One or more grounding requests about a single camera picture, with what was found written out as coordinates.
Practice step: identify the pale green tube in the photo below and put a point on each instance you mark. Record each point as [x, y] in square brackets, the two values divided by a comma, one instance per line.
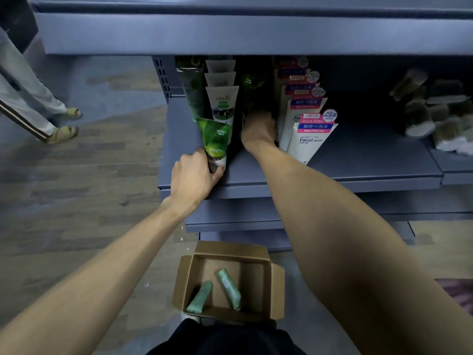
[200, 298]
[230, 290]

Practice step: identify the open brown cardboard box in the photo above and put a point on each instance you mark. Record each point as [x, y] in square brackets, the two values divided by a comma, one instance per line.
[255, 269]

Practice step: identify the blue metal shelf board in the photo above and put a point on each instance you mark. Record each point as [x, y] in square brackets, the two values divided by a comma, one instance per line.
[369, 158]
[406, 208]
[456, 166]
[258, 29]

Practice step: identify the person's right fingers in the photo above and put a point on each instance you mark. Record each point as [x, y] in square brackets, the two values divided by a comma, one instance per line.
[260, 116]

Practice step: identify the person's right hand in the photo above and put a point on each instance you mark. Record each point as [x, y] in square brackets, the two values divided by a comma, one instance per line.
[258, 131]

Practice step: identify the person's dark shorts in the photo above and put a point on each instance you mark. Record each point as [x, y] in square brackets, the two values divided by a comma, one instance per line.
[225, 340]

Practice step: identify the dark green tube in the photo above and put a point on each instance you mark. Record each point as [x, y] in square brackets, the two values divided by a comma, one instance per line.
[192, 88]

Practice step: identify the row of white pink-labelled tubes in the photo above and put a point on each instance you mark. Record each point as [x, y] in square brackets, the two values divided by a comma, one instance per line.
[308, 121]

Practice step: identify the bright green leaf-print tube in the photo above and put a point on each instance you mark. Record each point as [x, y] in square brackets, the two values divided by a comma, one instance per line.
[215, 138]

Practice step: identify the person's left thumb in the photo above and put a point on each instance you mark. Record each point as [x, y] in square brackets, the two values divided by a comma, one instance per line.
[218, 175]

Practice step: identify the perforated blue shelf back panel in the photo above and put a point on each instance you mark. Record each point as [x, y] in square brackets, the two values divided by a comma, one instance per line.
[164, 75]

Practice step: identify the person's right forearm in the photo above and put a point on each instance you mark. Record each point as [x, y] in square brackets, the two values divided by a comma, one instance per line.
[332, 232]

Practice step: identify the person's left forearm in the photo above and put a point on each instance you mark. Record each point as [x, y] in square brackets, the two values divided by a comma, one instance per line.
[96, 277]

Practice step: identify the white tube with green label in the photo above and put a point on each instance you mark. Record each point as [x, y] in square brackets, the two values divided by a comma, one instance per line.
[221, 79]
[223, 105]
[221, 65]

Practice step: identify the pile of bristle brushes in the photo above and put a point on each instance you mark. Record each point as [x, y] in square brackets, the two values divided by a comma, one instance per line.
[436, 110]

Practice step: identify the person's left hand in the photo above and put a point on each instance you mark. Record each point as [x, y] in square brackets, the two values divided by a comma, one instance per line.
[190, 177]

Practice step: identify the dark green bottle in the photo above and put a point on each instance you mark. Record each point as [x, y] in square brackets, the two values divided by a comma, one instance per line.
[252, 88]

